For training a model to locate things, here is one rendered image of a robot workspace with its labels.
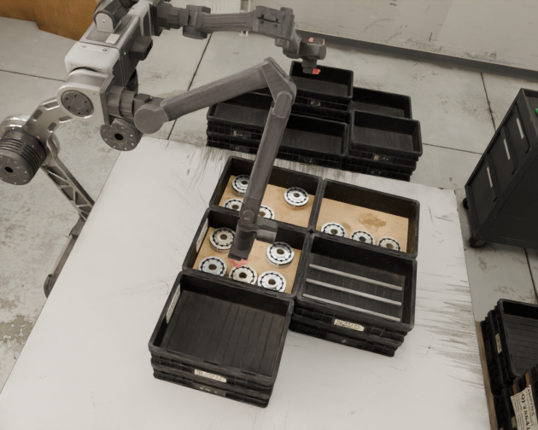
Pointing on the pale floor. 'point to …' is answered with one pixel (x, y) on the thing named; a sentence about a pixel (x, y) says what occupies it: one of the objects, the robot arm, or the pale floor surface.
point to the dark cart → (517, 180)
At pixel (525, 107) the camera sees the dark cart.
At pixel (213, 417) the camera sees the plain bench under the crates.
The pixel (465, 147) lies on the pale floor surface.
